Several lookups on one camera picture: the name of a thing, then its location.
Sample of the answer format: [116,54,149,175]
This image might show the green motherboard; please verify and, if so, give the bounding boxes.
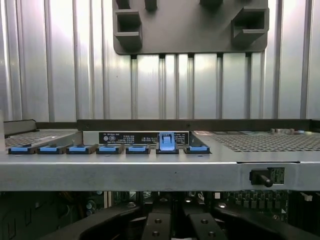
[86,191,301,223]

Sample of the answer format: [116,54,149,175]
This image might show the black yellow power wire bundle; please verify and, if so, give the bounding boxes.
[58,191,85,210]

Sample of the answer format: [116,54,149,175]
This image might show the grey printed parts rack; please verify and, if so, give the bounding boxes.
[112,0,270,56]

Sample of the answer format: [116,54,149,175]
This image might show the black intrusion switch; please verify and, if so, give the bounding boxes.
[249,168,274,188]

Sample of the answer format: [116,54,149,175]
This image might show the blue card retention clip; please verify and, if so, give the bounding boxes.
[156,131,179,155]
[8,144,33,155]
[96,144,121,155]
[183,144,211,155]
[125,144,151,155]
[66,144,92,155]
[37,144,62,155]

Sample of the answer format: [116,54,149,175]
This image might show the open grey PC case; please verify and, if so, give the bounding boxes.
[0,118,320,240]

